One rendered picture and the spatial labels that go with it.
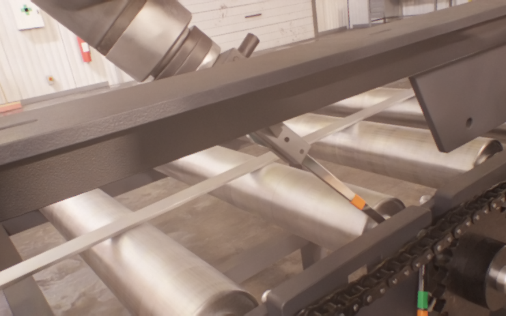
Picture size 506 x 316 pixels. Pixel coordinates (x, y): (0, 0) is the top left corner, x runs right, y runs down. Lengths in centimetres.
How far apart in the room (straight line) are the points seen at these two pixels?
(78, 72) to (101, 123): 946
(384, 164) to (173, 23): 65
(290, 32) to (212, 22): 240
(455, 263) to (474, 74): 25
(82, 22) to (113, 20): 3
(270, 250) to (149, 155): 140
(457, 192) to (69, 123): 52
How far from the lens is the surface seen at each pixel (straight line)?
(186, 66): 45
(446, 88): 62
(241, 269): 168
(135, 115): 27
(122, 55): 45
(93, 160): 35
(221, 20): 1106
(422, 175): 94
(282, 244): 177
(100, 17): 44
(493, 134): 120
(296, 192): 77
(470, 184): 68
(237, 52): 44
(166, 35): 44
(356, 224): 67
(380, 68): 53
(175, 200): 77
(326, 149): 109
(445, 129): 63
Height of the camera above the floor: 121
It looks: 19 degrees down
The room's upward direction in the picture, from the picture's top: 9 degrees counter-clockwise
